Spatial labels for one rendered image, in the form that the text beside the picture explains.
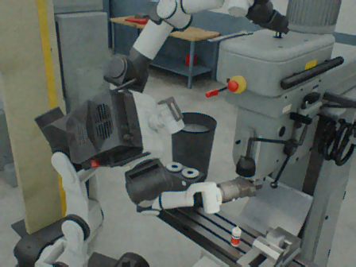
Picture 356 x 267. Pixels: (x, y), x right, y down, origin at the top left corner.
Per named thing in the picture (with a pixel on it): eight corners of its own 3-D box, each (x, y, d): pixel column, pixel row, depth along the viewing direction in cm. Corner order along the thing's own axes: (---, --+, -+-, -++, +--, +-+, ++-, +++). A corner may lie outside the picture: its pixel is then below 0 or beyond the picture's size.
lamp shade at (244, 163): (235, 176, 133) (237, 161, 130) (235, 166, 139) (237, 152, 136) (255, 178, 132) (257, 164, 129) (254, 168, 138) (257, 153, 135)
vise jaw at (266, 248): (276, 264, 158) (277, 257, 156) (251, 248, 166) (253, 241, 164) (283, 257, 162) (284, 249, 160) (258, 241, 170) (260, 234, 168)
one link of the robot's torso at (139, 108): (59, 188, 132) (134, 163, 114) (47, 100, 139) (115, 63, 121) (116, 185, 156) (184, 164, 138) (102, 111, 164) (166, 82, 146)
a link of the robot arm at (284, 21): (255, 32, 137) (235, 17, 130) (268, 9, 136) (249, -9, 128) (280, 40, 128) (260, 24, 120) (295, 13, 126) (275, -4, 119)
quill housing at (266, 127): (265, 188, 149) (278, 117, 135) (224, 168, 161) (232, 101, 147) (288, 171, 162) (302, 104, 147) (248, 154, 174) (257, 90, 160)
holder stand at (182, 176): (191, 212, 197) (194, 181, 188) (158, 197, 207) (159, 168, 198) (203, 201, 206) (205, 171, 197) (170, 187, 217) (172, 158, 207)
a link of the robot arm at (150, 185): (137, 207, 137) (141, 199, 125) (126, 186, 139) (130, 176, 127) (164, 195, 141) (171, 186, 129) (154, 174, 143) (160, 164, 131)
